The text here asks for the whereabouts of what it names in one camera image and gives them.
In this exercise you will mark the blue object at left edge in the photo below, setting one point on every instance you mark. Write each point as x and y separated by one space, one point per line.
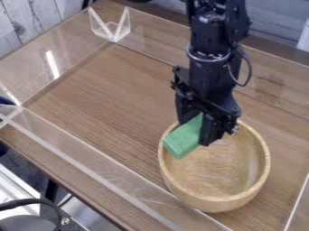
5 101

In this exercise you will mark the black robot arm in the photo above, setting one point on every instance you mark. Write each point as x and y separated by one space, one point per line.
219 25

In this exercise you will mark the brown wooden bowl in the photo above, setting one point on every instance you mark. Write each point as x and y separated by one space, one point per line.
219 177

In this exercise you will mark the green rectangular block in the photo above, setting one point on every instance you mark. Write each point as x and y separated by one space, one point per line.
182 140

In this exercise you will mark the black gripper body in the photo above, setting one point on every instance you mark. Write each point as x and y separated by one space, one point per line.
210 78

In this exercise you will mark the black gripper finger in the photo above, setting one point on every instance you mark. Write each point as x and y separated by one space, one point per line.
213 129
186 108

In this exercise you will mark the clear acrylic enclosure wall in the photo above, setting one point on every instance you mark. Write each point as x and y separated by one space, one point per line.
94 104

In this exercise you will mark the black table leg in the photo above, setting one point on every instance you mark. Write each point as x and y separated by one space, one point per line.
51 190

